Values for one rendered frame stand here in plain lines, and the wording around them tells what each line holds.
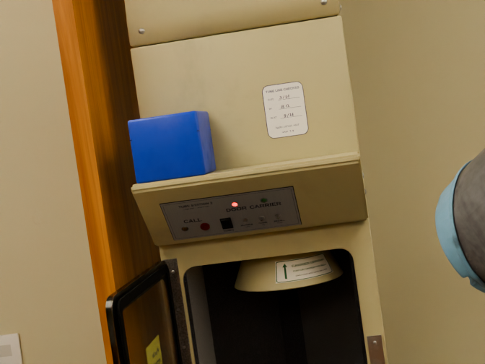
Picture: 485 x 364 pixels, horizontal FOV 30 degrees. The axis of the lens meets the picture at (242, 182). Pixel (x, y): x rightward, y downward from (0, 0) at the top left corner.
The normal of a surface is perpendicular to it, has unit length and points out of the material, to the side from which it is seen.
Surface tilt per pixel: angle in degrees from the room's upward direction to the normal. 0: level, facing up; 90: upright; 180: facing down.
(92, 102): 90
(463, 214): 78
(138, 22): 90
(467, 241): 99
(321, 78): 90
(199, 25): 90
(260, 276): 66
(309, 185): 135
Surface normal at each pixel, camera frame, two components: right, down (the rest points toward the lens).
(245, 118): -0.13, 0.07
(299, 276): 0.08, -0.36
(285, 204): 0.01, 0.75
